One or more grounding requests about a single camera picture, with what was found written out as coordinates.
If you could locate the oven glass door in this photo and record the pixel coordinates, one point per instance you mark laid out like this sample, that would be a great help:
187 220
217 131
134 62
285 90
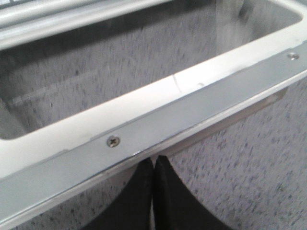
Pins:
81 106

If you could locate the white Toshiba toaster oven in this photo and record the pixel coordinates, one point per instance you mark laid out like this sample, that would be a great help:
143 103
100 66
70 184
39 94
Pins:
23 21

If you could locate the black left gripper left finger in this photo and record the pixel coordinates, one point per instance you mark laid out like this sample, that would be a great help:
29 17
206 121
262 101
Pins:
131 208

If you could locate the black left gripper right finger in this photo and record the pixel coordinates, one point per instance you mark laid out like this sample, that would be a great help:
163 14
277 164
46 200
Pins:
175 207

